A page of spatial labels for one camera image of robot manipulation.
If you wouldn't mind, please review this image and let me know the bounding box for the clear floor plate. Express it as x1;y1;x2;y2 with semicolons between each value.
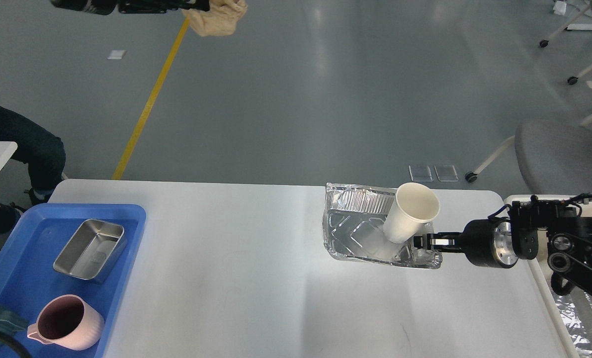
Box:
433;165;459;182
409;165;433;182

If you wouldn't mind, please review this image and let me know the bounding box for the beige plastic bin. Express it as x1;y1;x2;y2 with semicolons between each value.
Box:
504;194;592;358

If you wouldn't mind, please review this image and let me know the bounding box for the white floor plate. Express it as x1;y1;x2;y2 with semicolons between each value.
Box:
107;50;127;60

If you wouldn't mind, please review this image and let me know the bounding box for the clear floor plate left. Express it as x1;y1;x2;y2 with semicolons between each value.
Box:
409;165;433;182

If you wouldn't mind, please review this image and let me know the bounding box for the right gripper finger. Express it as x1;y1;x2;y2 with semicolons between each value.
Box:
413;233;464;254

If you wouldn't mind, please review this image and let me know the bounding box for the grey office chair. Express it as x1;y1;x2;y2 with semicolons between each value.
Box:
465;120;592;195

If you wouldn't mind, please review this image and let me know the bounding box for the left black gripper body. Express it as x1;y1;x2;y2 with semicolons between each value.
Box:
50;0;120;16

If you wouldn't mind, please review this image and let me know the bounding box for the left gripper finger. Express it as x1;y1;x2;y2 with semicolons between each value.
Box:
118;0;210;14

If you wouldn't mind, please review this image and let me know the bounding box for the brown paper napkin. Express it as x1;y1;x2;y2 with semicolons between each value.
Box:
181;0;248;37

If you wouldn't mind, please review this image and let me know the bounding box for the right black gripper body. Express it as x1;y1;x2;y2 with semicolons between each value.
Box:
462;219;539;269

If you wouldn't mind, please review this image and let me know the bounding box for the seated person in jeans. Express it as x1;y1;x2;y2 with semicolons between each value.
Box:
0;106;67;206

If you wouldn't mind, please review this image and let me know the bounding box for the foil tray in bin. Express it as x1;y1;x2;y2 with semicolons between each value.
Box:
551;288;592;358

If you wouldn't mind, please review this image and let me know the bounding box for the white paper cup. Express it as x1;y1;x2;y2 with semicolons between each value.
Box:
383;182;440;243

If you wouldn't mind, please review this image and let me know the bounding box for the aluminium foil tray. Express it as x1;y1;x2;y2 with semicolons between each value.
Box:
322;183;442;269

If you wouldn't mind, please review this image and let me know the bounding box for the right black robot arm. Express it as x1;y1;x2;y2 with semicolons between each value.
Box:
410;193;592;296

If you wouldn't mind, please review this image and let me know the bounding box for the clear floor plate right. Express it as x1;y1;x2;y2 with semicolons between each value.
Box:
433;165;459;182

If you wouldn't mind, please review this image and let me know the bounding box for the square stainless steel dish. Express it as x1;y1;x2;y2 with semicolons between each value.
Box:
53;218;127;284

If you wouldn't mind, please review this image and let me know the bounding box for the pink ribbed mug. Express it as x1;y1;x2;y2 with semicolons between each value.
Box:
27;294;105;351

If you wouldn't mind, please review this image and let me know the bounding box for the blue plastic tray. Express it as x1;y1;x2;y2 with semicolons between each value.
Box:
0;203;147;358

